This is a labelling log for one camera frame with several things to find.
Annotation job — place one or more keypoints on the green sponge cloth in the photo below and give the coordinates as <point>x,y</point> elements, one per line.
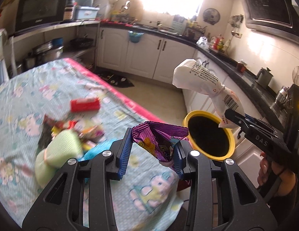
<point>62,148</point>

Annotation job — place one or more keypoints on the yellow rimmed trash bin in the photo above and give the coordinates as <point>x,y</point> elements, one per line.
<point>207,137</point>

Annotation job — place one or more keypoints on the white printed plastic bag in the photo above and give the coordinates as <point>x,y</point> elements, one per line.
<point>193,76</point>

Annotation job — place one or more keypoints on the red cylindrical package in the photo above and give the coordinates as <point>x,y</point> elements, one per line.
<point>84,105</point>

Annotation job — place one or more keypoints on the white kitchen cabinets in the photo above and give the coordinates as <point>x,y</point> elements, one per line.
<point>154,59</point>

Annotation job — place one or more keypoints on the steel kettle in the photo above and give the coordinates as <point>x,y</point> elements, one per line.
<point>281,97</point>

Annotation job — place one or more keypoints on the person's right hand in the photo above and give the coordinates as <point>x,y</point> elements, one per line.
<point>264,171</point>

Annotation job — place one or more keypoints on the blue plastic storage box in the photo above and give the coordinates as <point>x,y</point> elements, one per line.
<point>82,13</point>

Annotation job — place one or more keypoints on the steel pot on shelf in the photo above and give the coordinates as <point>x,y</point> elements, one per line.
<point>47,52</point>

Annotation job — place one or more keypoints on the grey kettle jug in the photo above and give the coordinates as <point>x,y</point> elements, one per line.
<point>264,77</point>

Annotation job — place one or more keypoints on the blue hanging basket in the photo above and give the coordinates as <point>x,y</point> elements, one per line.
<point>135,37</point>

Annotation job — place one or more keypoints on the round wall fan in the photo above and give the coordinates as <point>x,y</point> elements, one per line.
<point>211,16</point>

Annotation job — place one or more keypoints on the black range hood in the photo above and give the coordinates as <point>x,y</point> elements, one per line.
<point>276,17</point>

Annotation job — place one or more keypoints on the dark floor mat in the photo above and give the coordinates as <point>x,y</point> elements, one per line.
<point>115,80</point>

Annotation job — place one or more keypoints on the black microwave oven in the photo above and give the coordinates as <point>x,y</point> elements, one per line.
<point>32,13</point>

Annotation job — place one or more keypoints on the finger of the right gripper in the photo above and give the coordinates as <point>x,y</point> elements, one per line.
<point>238,120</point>

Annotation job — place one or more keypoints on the purple snack bag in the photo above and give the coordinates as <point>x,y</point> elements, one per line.
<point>159,139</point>

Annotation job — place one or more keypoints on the cartoon print blue tablecloth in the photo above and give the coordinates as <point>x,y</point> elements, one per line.
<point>145,199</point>

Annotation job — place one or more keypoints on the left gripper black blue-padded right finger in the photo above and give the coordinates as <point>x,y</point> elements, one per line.
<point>221,195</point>

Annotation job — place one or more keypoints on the colourful snack wrappers pile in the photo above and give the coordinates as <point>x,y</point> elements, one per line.
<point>89,130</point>

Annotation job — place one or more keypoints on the wire strainer on wall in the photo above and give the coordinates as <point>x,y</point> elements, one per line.
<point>295,75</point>

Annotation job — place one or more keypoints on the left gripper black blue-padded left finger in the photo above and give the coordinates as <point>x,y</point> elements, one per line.
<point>79,196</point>

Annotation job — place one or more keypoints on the black frying pan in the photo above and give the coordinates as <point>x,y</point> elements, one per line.
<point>81,43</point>

